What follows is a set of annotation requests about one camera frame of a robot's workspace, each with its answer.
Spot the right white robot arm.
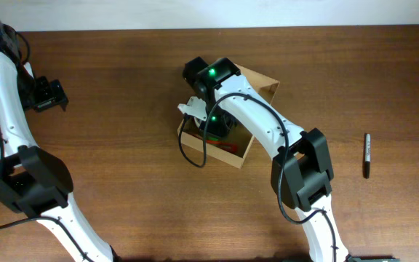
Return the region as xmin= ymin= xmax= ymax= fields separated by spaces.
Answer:
xmin=178 ymin=57 xmax=351 ymax=261

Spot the white masking tape roll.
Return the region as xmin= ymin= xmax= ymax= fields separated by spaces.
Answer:
xmin=193 ymin=117 xmax=205 ymax=130

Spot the brown cardboard box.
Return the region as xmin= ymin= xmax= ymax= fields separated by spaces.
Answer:
xmin=179 ymin=66 xmax=290 ymax=168

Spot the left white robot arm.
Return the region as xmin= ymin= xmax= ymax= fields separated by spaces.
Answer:
xmin=0 ymin=21 xmax=120 ymax=261

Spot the black permanent marker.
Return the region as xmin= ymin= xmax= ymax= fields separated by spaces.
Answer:
xmin=364 ymin=133 xmax=371 ymax=179

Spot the orange utility knife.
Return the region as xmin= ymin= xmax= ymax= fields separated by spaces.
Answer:
xmin=187 ymin=131 xmax=239 ymax=154

